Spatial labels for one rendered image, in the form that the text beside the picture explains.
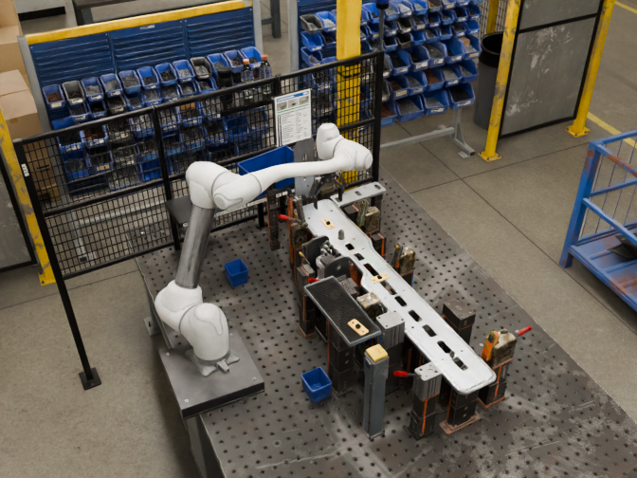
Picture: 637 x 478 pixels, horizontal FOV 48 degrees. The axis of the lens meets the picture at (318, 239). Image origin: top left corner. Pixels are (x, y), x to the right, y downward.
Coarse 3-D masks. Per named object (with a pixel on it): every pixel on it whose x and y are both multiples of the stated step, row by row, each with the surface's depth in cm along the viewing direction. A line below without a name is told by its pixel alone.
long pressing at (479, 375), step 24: (312, 216) 359; (336, 216) 358; (336, 240) 343; (360, 240) 343; (360, 264) 329; (384, 264) 329; (384, 288) 316; (408, 288) 316; (432, 312) 304; (408, 336) 293; (456, 336) 293; (432, 360) 282; (480, 360) 282; (456, 384) 272; (480, 384) 273
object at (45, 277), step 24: (0, 120) 402; (0, 168) 419; (0, 192) 429; (24, 192) 432; (0, 216) 439; (0, 240) 448; (24, 240) 454; (0, 264) 457; (24, 264) 463; (48, 264) 468
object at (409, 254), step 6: (408, 252) 328; (414, 252) 329; (402, 258) 327; (408, 258) 329; (414, 258) 331; (402, 264) 329; (408, 264) 332; (396, 270) 333; (402, 270) 332; (408, 270) 334; (402, 276) 334; (408, 276) 337; (408, 282) 339; (402, 300) 344
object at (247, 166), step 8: (272, 152) 379; (280, 152) 382; (288, 152) 382; (248, 160) 372; (256, 160) 375; (264, 160) 379; (272, 160) 382; (280, 160) 385; (288, 160) 386; (240, 168) 368; (248, 168) 374; (256, 168) 378; (264, 168) 381; (280, 184) 372; (288, 184) 375; (264, 192) 368
